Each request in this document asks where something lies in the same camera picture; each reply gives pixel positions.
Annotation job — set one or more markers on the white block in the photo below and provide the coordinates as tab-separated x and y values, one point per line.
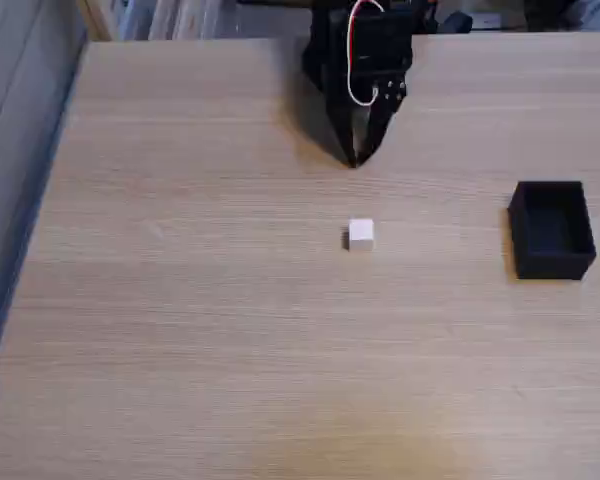
361	234

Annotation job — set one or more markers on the black open box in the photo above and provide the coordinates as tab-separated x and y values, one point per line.
550	227

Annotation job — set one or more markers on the black background object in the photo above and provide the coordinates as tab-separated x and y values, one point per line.
456	22

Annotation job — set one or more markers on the wooden frame plank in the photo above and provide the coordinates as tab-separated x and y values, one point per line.
96	20

